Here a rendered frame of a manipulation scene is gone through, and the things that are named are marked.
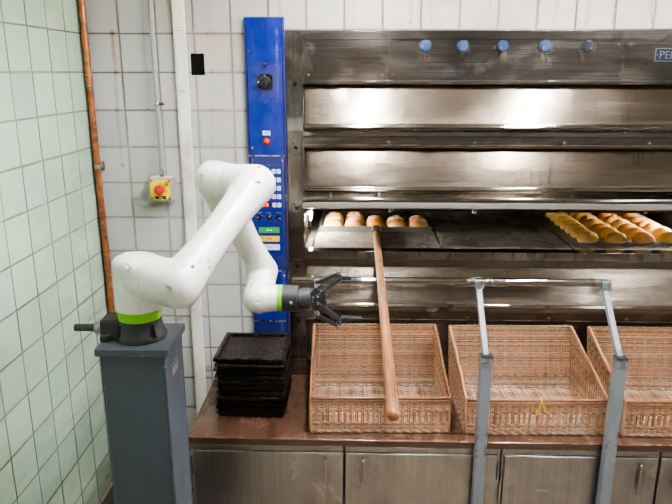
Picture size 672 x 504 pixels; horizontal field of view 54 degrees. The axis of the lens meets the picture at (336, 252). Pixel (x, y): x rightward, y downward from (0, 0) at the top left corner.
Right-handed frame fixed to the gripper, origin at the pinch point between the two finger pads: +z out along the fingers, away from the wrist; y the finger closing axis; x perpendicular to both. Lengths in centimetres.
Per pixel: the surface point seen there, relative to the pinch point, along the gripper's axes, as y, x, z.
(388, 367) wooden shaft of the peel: -1, 57, 8
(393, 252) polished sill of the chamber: 0, -64, 15
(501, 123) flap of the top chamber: -56, -62, 58
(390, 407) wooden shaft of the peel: -1, 78, 7
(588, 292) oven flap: 17, -65, 102
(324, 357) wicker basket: 47, -57, -15
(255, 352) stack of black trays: 36, -34, -42
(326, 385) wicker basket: 59, -53, -13
